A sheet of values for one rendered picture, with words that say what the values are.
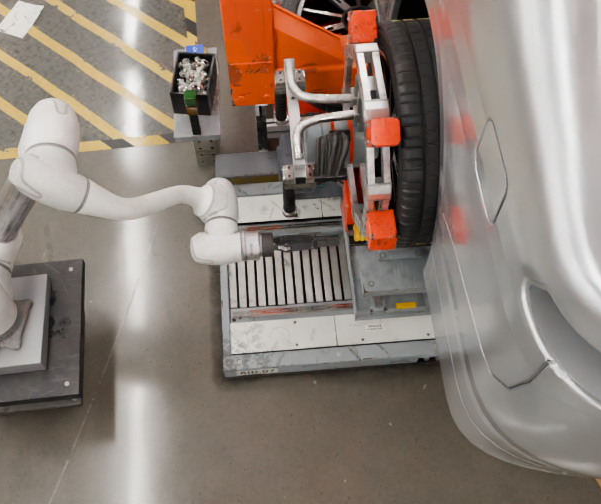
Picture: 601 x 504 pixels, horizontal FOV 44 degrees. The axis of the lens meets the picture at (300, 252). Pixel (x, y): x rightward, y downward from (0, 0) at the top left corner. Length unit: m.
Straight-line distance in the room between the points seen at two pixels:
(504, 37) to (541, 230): 0.37
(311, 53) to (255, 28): 0.24
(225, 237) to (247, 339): 0.62
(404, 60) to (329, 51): 0.68
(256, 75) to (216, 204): 0.54
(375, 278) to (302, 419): 0.56
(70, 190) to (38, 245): 1.20
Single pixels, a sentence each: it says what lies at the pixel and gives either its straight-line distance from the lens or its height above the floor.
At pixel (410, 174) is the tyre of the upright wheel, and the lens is 1.95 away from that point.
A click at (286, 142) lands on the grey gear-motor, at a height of 0.40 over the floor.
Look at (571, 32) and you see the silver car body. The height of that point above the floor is 1.72.
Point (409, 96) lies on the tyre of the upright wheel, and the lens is 1.95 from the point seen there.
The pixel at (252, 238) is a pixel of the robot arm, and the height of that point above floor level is 0.68.
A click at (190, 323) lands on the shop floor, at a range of 2.90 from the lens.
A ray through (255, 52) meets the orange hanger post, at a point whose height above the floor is 0.79.
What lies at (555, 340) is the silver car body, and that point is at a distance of 1.35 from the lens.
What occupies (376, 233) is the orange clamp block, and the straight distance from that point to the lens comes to 2.03.
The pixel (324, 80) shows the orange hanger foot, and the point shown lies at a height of 0.63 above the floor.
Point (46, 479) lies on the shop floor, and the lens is 2.83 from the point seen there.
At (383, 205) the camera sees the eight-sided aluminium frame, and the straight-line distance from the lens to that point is 2.06.
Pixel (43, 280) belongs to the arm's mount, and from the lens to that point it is 2.70.
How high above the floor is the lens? 2.63
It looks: 61 degrees down
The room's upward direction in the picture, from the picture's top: straight up
